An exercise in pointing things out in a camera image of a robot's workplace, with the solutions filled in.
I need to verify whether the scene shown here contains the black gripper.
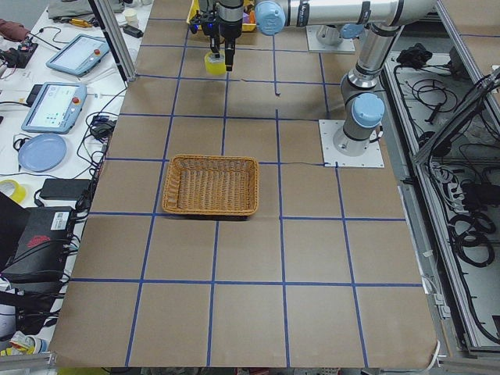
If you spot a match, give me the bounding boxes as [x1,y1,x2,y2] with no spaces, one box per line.
[209,19,241,72]

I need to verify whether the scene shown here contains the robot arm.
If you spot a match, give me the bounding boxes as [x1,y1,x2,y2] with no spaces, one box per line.
[191,0,436,96]

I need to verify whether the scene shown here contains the spare yellow tape roll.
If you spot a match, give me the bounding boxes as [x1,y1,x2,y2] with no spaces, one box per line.
[0,179,27,204]

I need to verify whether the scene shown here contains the yellow woven basket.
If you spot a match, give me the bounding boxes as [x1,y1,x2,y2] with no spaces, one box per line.
[186,0,259,34]

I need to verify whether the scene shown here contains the black power adapter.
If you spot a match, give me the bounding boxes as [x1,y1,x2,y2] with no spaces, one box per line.
[122,25,144,38]

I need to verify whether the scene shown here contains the brown wicker basket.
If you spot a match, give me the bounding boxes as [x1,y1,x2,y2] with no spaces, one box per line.
[162,155,259,216]

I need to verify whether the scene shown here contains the upper teach pendant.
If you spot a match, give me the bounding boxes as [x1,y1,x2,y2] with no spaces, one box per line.
[45,34,110,77]

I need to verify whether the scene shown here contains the teach pendant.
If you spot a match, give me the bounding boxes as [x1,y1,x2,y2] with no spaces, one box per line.
[45,34,110,77]
[21,82,87,134]

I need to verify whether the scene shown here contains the grey cloth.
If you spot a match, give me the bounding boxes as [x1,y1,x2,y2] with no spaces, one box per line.
[48,0,93,20]

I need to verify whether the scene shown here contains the lower teach pendant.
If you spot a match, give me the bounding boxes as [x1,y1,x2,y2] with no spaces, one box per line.
[21,82,87,134]

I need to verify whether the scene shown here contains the blue plate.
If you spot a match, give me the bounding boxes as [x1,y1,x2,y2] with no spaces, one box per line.
[18,134,67,172]

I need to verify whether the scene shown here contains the black power brick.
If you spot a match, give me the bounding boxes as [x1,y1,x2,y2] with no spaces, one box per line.
[39,179,91,201]

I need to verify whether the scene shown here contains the black computer box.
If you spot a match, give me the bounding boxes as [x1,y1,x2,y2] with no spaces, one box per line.
[1,194,77,284]

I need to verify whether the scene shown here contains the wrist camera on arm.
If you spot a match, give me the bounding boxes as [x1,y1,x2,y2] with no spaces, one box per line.
[189,11,218,36]

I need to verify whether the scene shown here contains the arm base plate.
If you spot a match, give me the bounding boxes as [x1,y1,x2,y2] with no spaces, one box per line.
[319,120,384,168]
[306,25,355,55]

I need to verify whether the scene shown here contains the aluminium frame post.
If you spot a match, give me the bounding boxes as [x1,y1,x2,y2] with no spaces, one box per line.
[88,0,137,82]

